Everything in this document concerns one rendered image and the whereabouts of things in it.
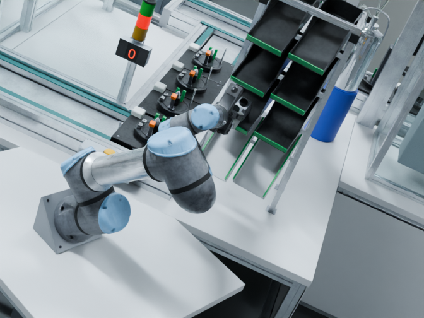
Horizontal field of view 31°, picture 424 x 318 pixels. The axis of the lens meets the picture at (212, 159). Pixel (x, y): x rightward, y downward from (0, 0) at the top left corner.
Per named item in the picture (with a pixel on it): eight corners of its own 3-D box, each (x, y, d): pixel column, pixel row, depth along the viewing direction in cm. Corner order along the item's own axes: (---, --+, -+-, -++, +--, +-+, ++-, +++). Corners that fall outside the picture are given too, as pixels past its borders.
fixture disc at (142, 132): (163, 151, 281) (164, 147, 280) (128, 135, 282) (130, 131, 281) (174, 135, 293) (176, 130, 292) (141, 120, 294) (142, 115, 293)
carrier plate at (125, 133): (169, 168, 278) (171, 163, 277) (110, 140, 279) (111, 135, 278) (188, 139, 298) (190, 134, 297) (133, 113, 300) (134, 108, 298)
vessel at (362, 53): (355, 96, 337) (394, 21, 317) (325, 83, 338) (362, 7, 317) (358, 84, 349) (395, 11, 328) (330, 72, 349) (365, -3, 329)
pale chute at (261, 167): (264, 200, 275) (264, 197, 270) (232, 182, 277) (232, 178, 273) (303, 135, 280) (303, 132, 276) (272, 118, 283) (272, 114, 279)
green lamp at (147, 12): (149, 18, 276) (153, 6, 273) (137, 12, 276) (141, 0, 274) (154, 14, 280) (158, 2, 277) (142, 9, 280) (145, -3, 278)
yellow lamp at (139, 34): (142, 42, 281) (146, 31, 279) (129, 37, 281) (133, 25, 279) (146, 38, 285) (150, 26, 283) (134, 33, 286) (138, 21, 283)
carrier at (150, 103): (189, 137, 299) (199, 111, 293) (134, 111, 301) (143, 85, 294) (206, 111, 320) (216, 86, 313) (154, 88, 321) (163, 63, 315)
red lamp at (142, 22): (146, 30, 278) (149, 19, 276) (133, 25, 279) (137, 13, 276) (150, 26, 283) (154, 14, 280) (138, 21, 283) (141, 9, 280)
